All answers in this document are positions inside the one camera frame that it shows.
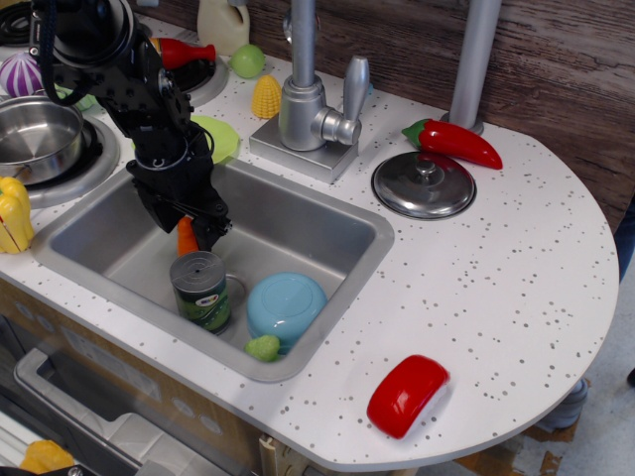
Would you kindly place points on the green label tin can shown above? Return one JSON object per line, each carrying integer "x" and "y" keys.
{"x": 199, "y": 283}

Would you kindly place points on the silver sink basin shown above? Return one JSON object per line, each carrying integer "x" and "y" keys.
{"x": 109, "y": 244}

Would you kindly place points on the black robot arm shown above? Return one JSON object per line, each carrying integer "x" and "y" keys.
{"x": 97, "y": 48}

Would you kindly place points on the silver metal pot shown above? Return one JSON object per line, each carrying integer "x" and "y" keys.
{"x": 40, "y": 140}

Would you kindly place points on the yellow toy corn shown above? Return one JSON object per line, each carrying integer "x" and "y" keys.
{"x": 267, "y": 96}

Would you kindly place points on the yellow toy bell pepper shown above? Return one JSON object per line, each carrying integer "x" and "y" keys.
{"x": 16, "y": 227}

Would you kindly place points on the toy oven door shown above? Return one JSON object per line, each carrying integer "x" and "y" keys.
{"x": 112, "y": 382}

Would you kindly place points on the silver toy faucet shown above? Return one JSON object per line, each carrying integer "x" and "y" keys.
{"x": 308, "y": 136}

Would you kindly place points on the black coil stove burner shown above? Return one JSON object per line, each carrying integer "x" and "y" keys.
{"x": 16, "y": 20}

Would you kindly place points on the cream toy detergent bottle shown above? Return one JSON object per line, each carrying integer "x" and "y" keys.
{"x": 225, "y": 24}

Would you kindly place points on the green toy lime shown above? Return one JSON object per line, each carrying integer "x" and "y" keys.
{"x": 248, "y": 61}

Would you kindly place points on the light blue bowl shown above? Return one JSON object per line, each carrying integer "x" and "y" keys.
{"x": 284, "y": 305}

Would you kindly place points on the red toy ketchup bottle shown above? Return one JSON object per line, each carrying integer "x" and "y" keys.
{"x": 175, "y": 53}

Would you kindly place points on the purple toy onion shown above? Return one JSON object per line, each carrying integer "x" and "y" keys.
{"x": 20, "y": 75}

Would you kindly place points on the green toy broccoli piece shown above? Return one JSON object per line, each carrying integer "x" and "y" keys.
{"x": 265, "y": 348}

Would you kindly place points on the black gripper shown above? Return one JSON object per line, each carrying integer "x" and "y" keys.
{"x": 183, "y": 188}

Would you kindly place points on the orange toy carrot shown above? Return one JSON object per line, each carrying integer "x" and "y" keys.
{"x": 186, "y": 242}

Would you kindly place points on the grey vertical pole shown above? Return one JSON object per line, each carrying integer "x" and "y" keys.
{"x": 480, "y": 28}

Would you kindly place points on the green toy cabbage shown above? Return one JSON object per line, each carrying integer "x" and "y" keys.
{"x": 83, "y": 104}

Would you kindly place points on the red toy chili pepper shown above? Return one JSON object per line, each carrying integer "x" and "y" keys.
{"x": 435, "y": 136}

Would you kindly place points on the light green plate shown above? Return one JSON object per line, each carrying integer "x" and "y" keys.
{"x": 224, "y": 138}

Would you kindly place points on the silver pot lid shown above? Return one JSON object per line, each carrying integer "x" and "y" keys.
{"x": 424, "y": 186}

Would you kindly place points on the yellow toy in oven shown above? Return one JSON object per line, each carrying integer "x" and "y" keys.
{"x": 45, "y": 456}

